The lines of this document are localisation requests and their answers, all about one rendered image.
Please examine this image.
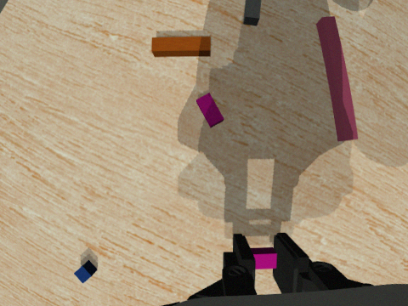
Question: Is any dark pink rod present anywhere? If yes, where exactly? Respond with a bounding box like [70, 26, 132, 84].
[316, 16, 358, 142]

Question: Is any small magenta block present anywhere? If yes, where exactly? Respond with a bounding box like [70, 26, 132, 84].
[251, 247, 277, 269]
[196, 93, 224, 128]

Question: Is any dark grey rod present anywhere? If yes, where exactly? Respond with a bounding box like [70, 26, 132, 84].
[243, 0, 261, 26]

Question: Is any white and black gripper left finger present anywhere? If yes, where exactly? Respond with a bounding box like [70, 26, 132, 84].
[187, 234, 257, 300]

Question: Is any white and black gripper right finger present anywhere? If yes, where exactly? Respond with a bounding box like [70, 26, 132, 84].
[273, 233, 374, 293]

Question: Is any orange rod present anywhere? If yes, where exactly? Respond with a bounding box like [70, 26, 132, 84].
[151, 37, 211, 57]

